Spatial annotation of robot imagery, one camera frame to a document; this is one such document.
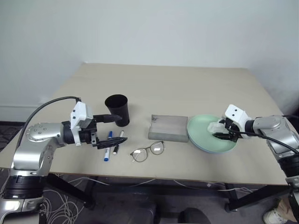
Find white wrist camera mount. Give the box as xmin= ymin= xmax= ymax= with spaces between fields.
xmin=224 ymin=104 xmax=250 ymax=140
xmin=70 ymin=101 xmax=94 ymax=147

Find grey felt glasses case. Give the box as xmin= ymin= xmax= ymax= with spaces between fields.
xmin=148 ymin=114 xmax=189 ymax=142

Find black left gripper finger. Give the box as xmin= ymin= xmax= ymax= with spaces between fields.
xmin=97 ymin=136 xmax=128 ymax=149
xmin=93 ymin=113 xmax=122 ymax=124

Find white sneaker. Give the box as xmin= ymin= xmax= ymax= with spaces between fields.
xmin=263 ymin=208 xmax=289 ymax=224

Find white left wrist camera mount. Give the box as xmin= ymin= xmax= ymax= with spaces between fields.
xmin=70 ymin=101 xmax=94 ymax=147

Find blue capped whiteboard marker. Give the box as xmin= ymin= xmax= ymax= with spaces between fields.
xmin=102 ymin=131 xmax=114 ymax=162

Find thin round frame glasses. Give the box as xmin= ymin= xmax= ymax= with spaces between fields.
xmin=130 ymin=140 xmax=166 ymax=163

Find pale blue plate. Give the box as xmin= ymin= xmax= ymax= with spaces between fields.
xmin=187 ymin=135 xmax=232 ymax=155

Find pale green plate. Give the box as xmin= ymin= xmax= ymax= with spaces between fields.
xmin=186 ymin=113 xmax=238 ymax=154

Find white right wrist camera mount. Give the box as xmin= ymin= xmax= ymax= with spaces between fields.
xmin=224 ymin=104 xmax=250 ymax=140

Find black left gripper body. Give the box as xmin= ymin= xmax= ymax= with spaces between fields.
xmin=79 ymin=116 xmax=99 ymax=148

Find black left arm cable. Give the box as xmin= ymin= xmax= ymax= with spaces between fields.
xmin=18 ymin=96 xmax=82 ymax=150

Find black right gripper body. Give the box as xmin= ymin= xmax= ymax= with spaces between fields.
xmin=224 ymin=118 xmax=242 ymax=143

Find white floor cable tangle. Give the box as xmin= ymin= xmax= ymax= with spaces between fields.
xmin=38 ymin=177 xmax=110 ymax=224

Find black capped whiteboard marker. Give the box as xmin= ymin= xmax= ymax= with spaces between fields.
xmin=113 ymin=130 xmax=125 ymax=156

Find black plastic cup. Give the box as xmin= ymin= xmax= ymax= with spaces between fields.
xmin=104 ymin=94 xmax=130 ymax=128

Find black metal table frame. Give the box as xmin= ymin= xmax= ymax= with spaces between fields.
xmin=45 ymin=173 xmax=294 ymax=212

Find long white cable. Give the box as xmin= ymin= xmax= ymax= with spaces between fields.
xmin=93 ymin=178 xmax=256 ymax=193

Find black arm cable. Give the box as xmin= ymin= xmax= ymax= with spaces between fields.
xmin=233 ymin=115 xmax=299 ymax=154
xmin=18 ymin=96 xmax=82 ymax=150

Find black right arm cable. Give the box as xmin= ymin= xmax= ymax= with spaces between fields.
xmin=233 ymin=115 xmax=299 ymax=154

